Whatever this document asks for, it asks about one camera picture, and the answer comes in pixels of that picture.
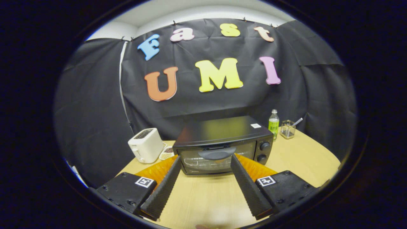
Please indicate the white pop-up toaster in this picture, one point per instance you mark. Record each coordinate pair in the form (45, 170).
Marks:
(146, 146)

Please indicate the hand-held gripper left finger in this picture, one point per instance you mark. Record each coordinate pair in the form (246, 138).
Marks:
(162, 190)

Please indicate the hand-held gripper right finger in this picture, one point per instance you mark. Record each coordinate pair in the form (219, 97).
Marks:
(249, 190)

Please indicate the white divided snack tray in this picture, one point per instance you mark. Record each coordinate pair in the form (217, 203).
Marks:
(165, 155)

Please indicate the black toaster oven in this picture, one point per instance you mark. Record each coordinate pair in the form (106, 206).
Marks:
(222, 130)

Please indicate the green label drink bottle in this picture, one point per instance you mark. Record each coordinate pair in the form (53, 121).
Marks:
(273, 125)

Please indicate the grey pen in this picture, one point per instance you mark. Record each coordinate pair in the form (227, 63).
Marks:
(298, 121)

